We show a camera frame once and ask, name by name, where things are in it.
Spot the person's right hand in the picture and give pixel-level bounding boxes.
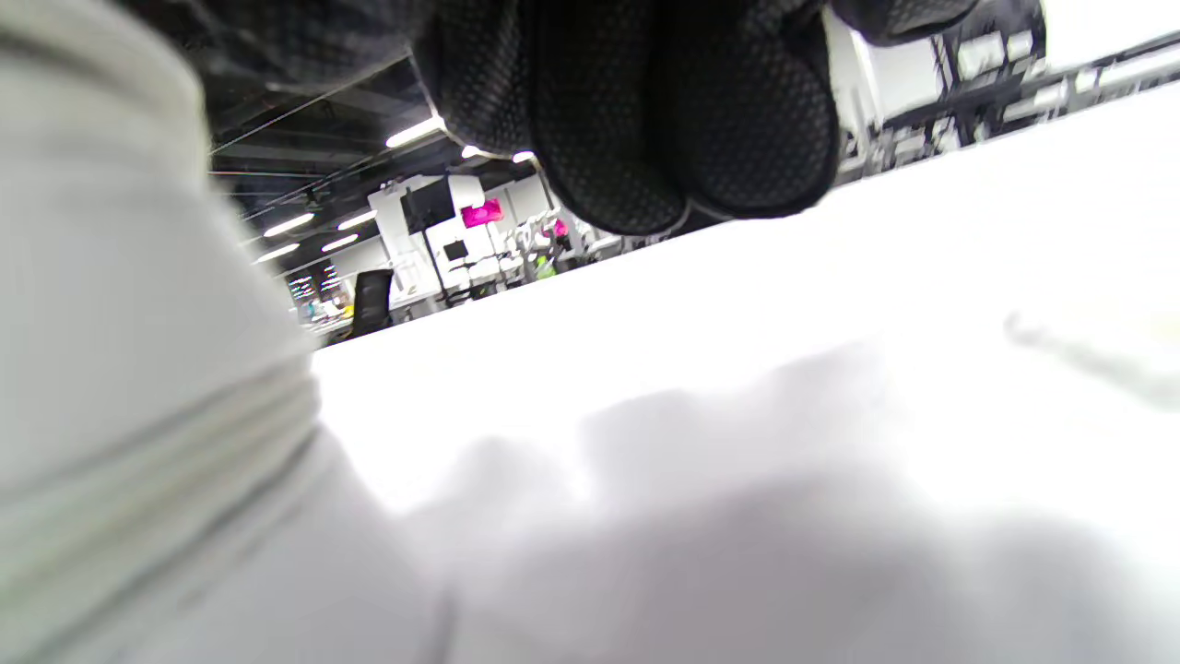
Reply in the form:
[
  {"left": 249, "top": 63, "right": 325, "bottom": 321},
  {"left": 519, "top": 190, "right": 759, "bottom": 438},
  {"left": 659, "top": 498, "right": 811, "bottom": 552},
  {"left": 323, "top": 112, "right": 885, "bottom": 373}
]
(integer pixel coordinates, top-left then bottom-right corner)
[{"left": 120, "top": 0, "right": 978, "bottom": 236}]

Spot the white cartoon zippered pencil case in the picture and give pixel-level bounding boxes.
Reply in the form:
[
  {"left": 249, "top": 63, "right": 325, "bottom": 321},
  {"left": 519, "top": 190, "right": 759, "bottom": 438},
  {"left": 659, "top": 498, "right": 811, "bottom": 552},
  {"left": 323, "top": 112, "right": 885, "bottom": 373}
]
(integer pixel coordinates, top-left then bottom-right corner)
[{"left": 0, "top": 0, "right": 457, "bottom": 664}]

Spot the black screen on stand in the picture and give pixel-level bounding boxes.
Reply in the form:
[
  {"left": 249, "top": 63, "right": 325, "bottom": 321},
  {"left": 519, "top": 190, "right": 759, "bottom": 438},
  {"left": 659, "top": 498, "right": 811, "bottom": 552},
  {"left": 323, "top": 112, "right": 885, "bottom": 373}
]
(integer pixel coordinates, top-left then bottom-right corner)
[{"left": 399, "top": 180, "right": 471, "bottom": 310}]

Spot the black office chair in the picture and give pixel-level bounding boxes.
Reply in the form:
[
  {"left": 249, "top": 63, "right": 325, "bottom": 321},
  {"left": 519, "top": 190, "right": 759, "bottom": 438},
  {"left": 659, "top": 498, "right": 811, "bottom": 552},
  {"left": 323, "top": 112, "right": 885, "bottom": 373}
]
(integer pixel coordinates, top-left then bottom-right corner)
[{"left": 348, "top": 269, "right": 395, "bottom": 340}]

